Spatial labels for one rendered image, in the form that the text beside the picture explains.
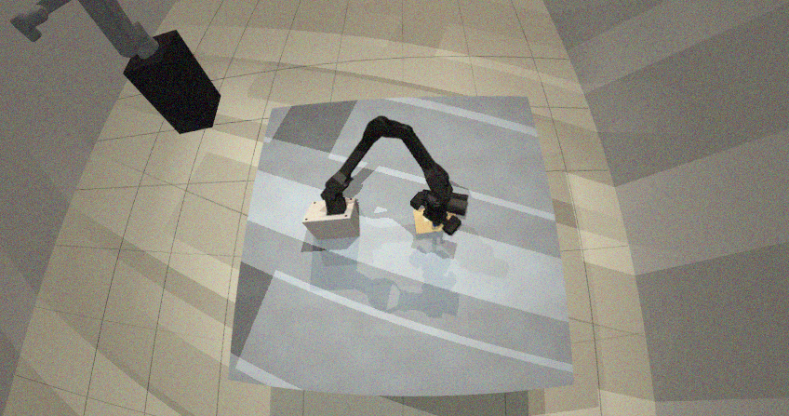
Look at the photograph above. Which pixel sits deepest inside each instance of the tan rectangular board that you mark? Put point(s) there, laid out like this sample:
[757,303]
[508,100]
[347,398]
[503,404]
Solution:
[423,225]

